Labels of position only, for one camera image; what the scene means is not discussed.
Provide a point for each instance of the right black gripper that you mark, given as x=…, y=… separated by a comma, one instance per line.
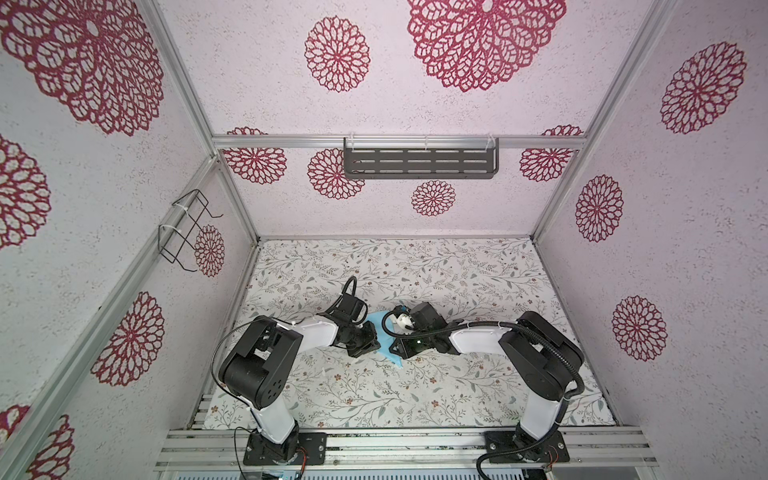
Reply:
x=402, y=349

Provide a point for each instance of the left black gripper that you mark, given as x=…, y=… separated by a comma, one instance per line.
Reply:
x=370, y=343

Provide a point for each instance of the light blue square paper sheet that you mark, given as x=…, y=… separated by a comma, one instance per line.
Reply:
x=385, y=340

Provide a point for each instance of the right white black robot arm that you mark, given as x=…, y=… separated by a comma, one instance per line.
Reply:
x=547, y=361

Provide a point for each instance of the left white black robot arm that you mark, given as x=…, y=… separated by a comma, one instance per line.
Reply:
x=256, y=369

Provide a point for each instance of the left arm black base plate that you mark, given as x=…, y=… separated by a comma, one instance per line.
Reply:
x=300, y=448

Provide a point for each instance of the aluminium front rail frame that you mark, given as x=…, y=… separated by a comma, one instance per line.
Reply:
x=407, y=449

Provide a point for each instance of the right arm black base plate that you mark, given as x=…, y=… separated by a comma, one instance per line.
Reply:
x=516, y=446

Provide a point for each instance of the dark grey slotted wall shelf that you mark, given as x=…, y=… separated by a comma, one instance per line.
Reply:
x=426, y=163

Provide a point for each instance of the black wire wall rack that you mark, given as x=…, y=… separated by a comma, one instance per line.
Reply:
x=192, y=242

